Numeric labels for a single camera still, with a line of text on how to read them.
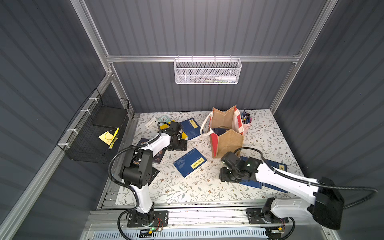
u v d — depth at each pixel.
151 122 1.10
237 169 0.60
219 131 1.04
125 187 0.50
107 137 0.74
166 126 0.82
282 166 0.90
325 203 0.40
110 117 0.79
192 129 1.09
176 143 0.82
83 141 0.69
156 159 0.94
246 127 1.02
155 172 0.88
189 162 0.92
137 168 0.49
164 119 1.15
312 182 0.44
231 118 0.97
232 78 0.88
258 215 0.72
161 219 0.72
